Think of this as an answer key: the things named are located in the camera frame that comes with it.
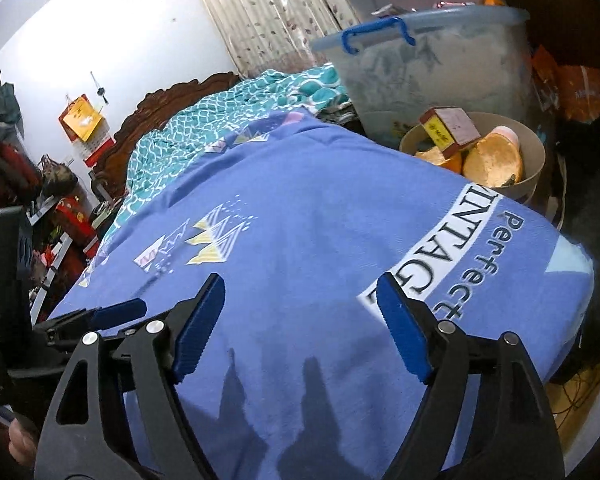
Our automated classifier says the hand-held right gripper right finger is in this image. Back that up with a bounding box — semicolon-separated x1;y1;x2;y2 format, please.
375;274;566;480

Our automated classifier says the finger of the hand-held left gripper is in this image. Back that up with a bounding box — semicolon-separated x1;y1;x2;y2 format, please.
32;297;148;356

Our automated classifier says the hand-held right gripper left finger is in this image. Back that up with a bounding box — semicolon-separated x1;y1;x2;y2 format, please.
34;272;227;480

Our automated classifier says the round orange bread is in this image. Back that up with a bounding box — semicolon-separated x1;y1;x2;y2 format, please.
462;135;524;187

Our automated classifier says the small brown carton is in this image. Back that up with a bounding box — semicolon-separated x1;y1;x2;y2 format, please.
419;106;482;160

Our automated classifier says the beige round waste bin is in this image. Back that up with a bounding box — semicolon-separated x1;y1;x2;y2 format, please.
399;111;547;201

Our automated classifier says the pink plastic cup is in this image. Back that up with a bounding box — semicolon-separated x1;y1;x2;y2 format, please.
485;126;522;146

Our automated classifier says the person's left hand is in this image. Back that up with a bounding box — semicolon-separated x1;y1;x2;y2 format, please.
7;417;40;466

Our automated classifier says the red gift box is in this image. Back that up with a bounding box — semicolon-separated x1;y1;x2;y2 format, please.
55;197;98;246

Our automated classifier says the grey clothes shelf rack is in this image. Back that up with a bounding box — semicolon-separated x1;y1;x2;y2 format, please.
0;72;101;321

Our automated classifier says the brown handbag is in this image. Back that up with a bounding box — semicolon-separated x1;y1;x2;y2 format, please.
40;155;78;196

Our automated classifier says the blue printed blanket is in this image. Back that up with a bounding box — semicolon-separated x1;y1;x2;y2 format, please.
45;110;596;480

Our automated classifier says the carved wooden headboard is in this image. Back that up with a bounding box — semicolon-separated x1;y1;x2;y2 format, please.
92;72;241;201

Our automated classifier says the teal patterned quilt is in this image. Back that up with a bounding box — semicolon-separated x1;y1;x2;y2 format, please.
100;65;351;241

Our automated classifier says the orange plastic bag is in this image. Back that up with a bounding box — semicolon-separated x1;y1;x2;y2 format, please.
532;45;600;121

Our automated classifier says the leaf print curtain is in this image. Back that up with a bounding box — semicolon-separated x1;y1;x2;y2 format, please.
182;0;371;78

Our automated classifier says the red yellow wall calendar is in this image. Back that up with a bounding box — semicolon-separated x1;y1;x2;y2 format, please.
58;94;115;167

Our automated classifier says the wall hook with keys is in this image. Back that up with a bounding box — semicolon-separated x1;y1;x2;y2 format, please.
90;71;108;106

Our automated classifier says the clear storage box blue handle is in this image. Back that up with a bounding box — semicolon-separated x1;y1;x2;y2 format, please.
310;6;533;148

